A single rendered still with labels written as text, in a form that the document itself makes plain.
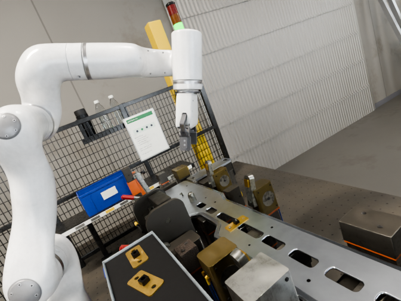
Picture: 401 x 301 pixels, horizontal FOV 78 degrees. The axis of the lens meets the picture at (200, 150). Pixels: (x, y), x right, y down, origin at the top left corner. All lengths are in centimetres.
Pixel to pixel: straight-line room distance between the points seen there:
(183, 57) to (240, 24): 293
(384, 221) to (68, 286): 85
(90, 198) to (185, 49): 107
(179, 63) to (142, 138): 110
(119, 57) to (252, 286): 59
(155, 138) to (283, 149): 243
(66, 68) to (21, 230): 41
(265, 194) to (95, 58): 72
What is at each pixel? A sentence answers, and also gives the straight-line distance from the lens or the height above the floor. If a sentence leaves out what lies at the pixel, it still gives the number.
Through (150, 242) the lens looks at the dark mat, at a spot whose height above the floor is 116.
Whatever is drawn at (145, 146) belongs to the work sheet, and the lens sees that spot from 176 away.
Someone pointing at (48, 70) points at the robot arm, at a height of 163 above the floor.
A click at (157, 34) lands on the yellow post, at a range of 196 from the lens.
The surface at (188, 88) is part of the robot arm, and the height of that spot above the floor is 147.
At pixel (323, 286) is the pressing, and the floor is 100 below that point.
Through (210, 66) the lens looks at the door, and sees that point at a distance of 324.
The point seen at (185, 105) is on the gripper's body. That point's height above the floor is 144.
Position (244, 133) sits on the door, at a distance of 341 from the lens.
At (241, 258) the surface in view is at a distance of 60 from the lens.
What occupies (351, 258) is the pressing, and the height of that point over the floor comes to 100.
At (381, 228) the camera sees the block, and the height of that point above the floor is 103.
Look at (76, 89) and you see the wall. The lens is 292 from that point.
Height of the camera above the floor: 147
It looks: 13 degrees down
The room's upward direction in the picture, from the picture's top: 21 degrees counter-clockwise
